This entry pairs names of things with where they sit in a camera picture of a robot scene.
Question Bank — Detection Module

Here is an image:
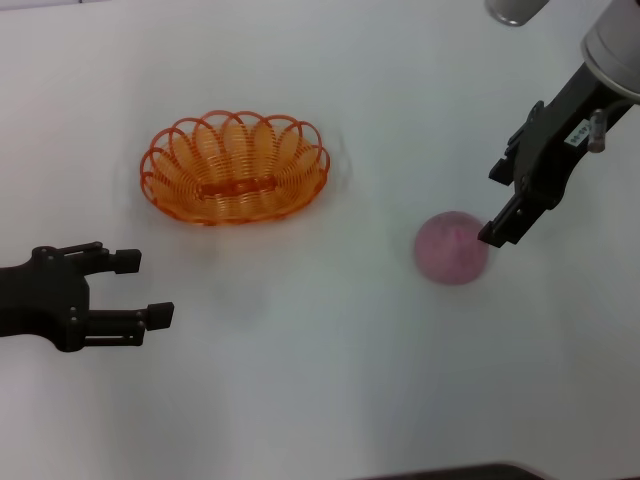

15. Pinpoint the orange wire basket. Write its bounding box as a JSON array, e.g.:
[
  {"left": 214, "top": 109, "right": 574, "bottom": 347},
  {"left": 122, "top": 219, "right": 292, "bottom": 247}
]
[{"left": 139, "top": 109, "right": 332, "bottom": 228}]

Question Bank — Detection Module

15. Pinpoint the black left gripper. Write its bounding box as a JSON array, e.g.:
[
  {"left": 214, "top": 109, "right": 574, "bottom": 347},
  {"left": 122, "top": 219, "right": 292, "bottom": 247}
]
[{"left": 0, "top": 241, "right": 176, "bottom": 354}]

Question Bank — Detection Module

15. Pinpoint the pink foam peach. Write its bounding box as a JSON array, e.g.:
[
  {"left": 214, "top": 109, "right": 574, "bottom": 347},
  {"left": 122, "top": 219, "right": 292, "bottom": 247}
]
[{"left": 413, "top": 210, "right": 492, "bottom": 287}]

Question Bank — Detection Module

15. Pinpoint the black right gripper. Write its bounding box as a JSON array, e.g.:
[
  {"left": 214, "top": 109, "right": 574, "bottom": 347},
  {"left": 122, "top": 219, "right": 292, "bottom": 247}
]
[{"left": 476, "top": 61, "right": 632, "bottom": 250}]

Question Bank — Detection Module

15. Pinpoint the dark robot torso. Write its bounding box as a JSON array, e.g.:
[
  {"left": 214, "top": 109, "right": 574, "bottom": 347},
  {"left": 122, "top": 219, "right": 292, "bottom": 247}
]
[{"left": 349, "top": 461, "right": 640, "bottom": 480}]

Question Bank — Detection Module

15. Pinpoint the right wrist cable with connector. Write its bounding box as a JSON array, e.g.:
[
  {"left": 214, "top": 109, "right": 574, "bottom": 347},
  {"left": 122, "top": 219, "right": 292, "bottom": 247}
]
[{"left": 587, "top": 96, "right": 632, "bottom": 153}]

